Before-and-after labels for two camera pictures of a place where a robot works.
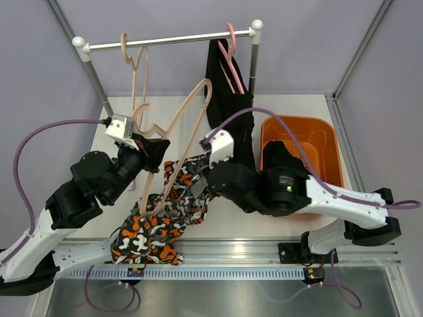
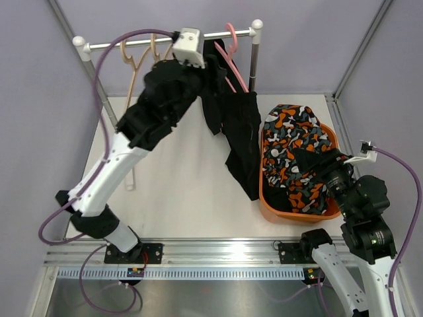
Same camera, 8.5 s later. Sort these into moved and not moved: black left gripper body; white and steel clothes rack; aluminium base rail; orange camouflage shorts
Moved: black left gripper body; orange camouflage shorts
Not moved: white and steel clothes rack; aluminium base rail
